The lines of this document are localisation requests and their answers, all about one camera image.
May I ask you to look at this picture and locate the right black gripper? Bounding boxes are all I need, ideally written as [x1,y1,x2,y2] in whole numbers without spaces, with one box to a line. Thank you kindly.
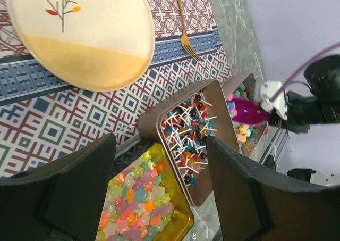
[268,91,339,134]

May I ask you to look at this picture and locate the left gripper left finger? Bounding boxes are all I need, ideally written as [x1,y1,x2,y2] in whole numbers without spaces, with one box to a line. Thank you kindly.
[1,134,116,240]

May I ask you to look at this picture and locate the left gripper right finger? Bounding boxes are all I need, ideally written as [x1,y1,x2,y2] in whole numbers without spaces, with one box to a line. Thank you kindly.
[207,136,339,240]

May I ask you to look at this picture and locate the clear glass jar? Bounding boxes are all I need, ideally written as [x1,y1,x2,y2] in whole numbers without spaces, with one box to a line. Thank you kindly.
[191,215,222,241]

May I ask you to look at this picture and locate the purple plastic scoop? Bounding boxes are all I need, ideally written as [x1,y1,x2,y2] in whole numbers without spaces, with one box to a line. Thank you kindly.
[232,98,270,125]

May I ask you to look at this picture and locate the tin of pastel star candies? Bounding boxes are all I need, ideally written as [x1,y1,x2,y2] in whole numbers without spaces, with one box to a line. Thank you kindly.
[222,73,268,161]

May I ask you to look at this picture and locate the gold tin of gummy stars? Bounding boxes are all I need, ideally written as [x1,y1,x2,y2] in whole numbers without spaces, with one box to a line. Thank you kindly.
[96,142,194,240]

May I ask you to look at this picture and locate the tin of lollipops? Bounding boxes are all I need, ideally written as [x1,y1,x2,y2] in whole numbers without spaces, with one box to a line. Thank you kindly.
[137,79,240,207]

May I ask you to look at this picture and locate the patterned placemat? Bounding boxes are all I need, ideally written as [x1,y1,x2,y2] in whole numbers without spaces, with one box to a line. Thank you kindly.
[1,0,231,177]

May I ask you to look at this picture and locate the gold fork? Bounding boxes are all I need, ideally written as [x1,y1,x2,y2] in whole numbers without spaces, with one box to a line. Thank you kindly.
[177,0,201,61]

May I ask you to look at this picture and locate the cream and orange plate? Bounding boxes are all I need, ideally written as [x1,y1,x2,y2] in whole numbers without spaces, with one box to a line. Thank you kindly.
[6,0,155,92]

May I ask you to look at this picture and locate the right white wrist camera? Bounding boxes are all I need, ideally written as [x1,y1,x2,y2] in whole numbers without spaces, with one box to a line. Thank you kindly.
[254,81,288,120]

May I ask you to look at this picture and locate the aluminium frame rail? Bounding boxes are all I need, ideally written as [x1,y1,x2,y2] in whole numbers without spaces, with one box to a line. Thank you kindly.
[259,127,290,173]

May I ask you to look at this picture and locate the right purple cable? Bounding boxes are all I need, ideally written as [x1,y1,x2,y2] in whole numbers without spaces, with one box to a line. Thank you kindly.
[270,41,340,103]

